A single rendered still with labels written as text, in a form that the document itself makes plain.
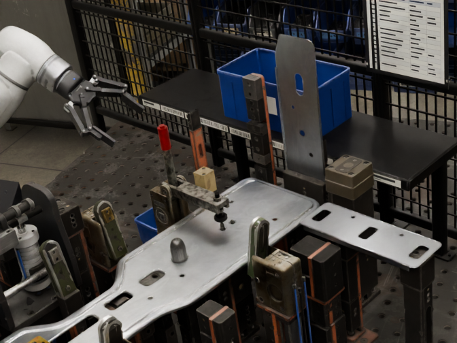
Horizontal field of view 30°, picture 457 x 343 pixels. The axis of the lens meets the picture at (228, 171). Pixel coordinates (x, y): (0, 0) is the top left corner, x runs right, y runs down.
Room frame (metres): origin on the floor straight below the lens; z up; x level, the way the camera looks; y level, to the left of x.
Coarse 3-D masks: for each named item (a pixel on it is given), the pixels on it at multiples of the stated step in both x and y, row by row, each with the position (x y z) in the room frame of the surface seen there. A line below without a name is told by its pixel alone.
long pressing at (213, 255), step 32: (224, 192) 1.66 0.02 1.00; (256, 192) 1.65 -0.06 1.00; (288, 192) 1.63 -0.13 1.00; (192, 224) 1.56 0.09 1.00; (224, 224) 1.54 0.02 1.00; (288, 224) 1.50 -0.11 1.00; (128, 256) 1.47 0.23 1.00; (160, 256) 1.45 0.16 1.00; (192, 256) 1.44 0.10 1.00; (224, 256) 1.42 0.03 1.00; (128, 288) 1.36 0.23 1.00; (160, 288) 1.34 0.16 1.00; (192, 288) 1.33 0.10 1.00; (64, 320) 1.29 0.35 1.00; (128, 320) 1.26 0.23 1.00
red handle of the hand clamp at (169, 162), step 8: (160, 128) 1.62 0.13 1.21; (160, 136) 1.62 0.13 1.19; (168, 136) 1.62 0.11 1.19; (160, 144) 1.62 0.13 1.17; (168, 144) 1.62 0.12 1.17; (168, 152) 1.62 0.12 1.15; (168, 160) 1.62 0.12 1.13; (168, 168) 1.62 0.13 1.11; (168, 176) 1.62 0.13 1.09; (176, 184) 1.62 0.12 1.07
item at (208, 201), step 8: (168, 184) 1.61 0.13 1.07; (184, 184) 1.60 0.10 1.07; (192, 184) 1.60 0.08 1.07; (176, 192) 1.59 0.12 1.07; (184, 192) 1.57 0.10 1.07; (192, 192) 1.57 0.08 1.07; (200, 192) 1.56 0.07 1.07; (208, 192) 1.56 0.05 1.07; (216, 192) 1.52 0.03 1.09; (184, 200) 1.57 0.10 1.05; (192, 200) 1.55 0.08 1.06; (200, 200) 1.53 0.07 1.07; (208, 200) 1.52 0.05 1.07; (216, 200) 1.51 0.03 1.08; (224, 200) 1.51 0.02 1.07; (208, 208) 1.52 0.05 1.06; (216, 208) 1.50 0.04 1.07; (216, 216) 1.51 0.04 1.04; (224, 216) 1.51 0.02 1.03
